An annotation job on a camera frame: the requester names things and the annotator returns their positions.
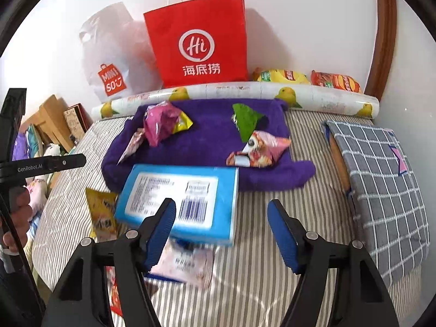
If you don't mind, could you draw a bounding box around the panda snack packet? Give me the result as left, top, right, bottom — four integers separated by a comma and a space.
225, 131, 291, 168

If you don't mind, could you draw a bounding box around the yellow triangular snack packet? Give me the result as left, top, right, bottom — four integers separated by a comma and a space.
86, 187, 118, 242

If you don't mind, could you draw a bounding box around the brown framed picture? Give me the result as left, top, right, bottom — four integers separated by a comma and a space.
63, 103, 89, 143

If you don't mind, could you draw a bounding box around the magenta snack bag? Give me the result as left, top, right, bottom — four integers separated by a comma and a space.
143, 101, 194, 147

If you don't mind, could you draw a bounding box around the white Miniso plastic bag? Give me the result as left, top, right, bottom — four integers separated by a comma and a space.
79, 2, 163, 103

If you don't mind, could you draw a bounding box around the lemon-print wrapping roll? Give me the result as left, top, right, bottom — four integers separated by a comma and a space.
91, 81, 380, 121

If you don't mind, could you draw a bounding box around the long pink bear candy packet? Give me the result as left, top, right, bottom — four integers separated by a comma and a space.
118, 128, 146, 164

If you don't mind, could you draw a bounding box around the person's left hand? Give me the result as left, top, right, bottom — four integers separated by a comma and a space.
9, 187, 32, 247

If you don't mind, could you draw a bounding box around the grey plaid folded cloth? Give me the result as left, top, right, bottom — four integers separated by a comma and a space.
324, 120, 430, 286

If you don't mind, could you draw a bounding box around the blue tissue box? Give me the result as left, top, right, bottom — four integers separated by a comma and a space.
114, 165, 239, 246

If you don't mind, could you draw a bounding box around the red snack packet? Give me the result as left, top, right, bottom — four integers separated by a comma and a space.
106, 267, 123, 317

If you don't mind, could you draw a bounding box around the yellow chips bag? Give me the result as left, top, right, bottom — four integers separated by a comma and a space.
251, 68, 310, 85

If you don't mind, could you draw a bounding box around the pale pink snack packet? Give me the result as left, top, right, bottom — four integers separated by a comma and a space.
146, 238, 214, 289

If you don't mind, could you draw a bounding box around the orange chips bag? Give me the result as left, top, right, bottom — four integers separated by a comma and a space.
310, 70, 362, 93

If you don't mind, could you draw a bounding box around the brown door frame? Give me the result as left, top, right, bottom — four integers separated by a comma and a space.
365, 0, 397, 101

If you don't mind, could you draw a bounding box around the green snack packet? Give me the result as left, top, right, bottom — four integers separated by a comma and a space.
231, 103, 268, 143

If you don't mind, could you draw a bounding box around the red Haidilao paper bag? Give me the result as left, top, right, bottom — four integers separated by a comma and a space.
143, 0, 247, 88

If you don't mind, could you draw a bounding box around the purple towel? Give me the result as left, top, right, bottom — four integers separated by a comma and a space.
101, 99, 316, 193

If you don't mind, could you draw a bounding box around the striped mattress pad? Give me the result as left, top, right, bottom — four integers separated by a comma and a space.
32, 108, 426, 327

